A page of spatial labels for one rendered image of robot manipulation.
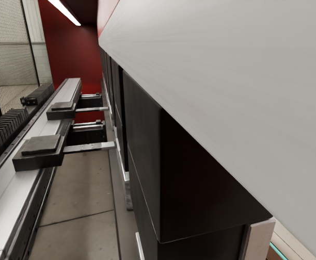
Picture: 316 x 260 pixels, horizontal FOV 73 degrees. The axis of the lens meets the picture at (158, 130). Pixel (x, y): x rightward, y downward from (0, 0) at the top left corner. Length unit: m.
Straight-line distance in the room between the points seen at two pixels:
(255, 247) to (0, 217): 0.45
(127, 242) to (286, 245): 1.07
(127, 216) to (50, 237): 1.31
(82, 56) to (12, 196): 2.31
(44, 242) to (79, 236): 0.23
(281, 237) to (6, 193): 1.33
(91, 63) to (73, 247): 1.92
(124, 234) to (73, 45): 2.41
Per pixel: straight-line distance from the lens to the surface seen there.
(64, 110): 0.98
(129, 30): 0.17
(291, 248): 1.47
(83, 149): 0.65
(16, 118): 0.93
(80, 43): 2.74
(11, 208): 0.53
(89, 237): 1.77
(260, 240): 0.18
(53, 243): 1.82
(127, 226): 0.57
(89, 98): 1.95
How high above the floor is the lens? 1.29
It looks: 22 degrees down
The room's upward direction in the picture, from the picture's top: straight up
